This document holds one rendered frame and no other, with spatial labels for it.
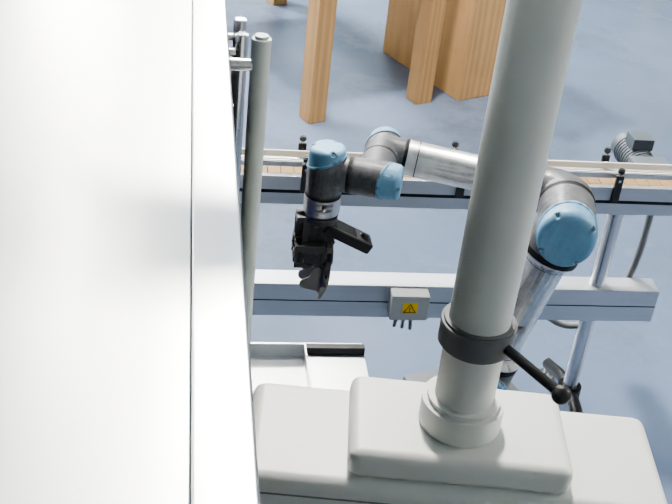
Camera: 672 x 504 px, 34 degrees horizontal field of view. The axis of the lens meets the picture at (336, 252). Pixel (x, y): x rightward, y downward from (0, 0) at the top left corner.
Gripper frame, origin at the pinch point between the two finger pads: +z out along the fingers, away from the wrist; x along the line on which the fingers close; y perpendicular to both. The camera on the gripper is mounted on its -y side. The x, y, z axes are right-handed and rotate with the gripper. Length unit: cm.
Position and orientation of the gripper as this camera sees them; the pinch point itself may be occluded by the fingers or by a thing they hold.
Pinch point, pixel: (322, 292)
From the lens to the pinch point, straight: 240.4
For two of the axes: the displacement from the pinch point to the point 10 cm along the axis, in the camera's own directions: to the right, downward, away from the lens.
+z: -1.0, 8.4, 5.3
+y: -9.9, -0.3, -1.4
